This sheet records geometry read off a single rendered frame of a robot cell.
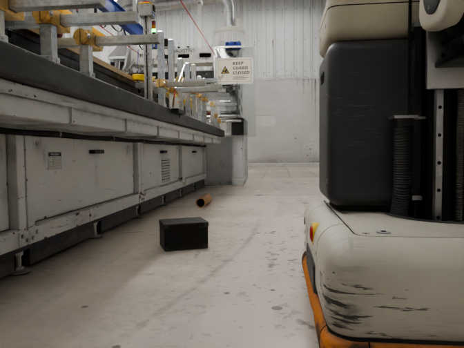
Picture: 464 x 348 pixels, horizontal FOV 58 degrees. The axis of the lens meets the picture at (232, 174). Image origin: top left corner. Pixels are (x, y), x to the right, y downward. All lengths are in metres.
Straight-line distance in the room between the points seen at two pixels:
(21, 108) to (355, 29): 0.89
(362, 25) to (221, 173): 4.51
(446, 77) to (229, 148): 4.57
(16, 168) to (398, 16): 1.26
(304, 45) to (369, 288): 11.38
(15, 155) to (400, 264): 1.28
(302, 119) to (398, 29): 10.60
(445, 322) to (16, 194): 1.34
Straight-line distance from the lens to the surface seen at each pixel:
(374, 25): 1.07
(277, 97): 11.67
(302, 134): 11.61
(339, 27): 1.05
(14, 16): 1.26
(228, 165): 5.42
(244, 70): 5.34
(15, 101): 1.27
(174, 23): 12.44
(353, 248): 0.72
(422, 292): 0.74
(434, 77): 0.98
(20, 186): 1.62
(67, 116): 1.50
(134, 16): 1.37
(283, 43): 11.95
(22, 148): 1.63
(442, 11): 0.84
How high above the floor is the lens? 0.43
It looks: 3 degrees down
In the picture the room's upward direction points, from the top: 1 degrees counter-clockwise
